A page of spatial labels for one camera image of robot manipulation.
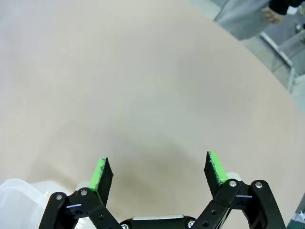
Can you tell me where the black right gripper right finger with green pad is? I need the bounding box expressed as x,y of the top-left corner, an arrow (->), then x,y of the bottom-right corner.
193,151 -> 286,229

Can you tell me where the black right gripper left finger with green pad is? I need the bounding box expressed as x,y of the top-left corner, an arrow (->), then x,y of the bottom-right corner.
39,156 -> 121,229

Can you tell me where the translucent plastic container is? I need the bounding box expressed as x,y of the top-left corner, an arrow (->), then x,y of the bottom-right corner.
0,178 -> 79,229

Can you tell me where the person's black-sleeved forearm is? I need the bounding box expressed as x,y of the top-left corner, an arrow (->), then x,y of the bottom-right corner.
268,0 -> 305,16

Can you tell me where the person's bare hand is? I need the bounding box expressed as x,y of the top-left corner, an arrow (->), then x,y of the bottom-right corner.
261,6 -> 282,24

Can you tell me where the person in grey clothes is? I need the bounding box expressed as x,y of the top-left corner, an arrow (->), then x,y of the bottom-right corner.
213,0 -> 274,41

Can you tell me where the grey metal frame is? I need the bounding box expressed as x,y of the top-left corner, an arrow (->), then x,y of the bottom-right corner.
259,30 -> 305,94

